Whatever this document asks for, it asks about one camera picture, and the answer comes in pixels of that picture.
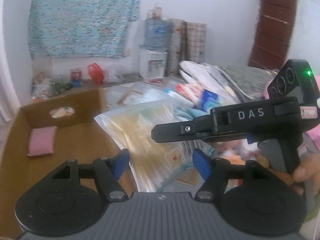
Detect teal floral wall cloth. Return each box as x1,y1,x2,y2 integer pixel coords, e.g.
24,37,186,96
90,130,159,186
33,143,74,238
28,0,140,59

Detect green patterned pillow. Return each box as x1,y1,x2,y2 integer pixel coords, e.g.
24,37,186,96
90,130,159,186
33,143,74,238
214,65,279,102

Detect person's right hand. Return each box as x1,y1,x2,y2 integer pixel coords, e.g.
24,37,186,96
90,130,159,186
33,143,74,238
256,150,320,196

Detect blue striped towel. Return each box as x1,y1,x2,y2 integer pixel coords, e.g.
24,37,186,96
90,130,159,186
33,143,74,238
173,106,208,122

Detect rolled beige mat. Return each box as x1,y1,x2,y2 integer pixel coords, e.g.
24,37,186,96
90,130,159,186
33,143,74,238
165,18,185,76

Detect blue water jug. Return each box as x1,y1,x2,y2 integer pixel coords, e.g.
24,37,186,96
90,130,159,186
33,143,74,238
143,18,168,51

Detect brown cardboard box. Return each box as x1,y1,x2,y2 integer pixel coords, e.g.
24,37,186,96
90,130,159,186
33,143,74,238
1,89,139,239

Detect red plastic bag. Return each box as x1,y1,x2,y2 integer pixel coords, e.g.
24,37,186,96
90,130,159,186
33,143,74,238
87,63,105,86

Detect white water dispenser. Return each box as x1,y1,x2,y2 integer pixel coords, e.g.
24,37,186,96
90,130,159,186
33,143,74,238
138,48,167,80

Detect pink knitted cloth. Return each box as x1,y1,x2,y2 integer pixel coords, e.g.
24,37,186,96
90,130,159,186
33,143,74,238
27,126,57,157

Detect dark red wooden door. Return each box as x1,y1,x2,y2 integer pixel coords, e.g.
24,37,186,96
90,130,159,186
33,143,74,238
248,0,297,69

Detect pink polka dot blanket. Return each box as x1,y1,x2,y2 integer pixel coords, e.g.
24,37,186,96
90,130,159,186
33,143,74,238
263,81,319,150

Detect blue wet wipes pack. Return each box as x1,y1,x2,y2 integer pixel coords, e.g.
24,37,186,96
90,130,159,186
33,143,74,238
199,89,221,113

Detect rolled checkered mat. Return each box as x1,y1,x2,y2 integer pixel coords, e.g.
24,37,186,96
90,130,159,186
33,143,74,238
185,22,207,63

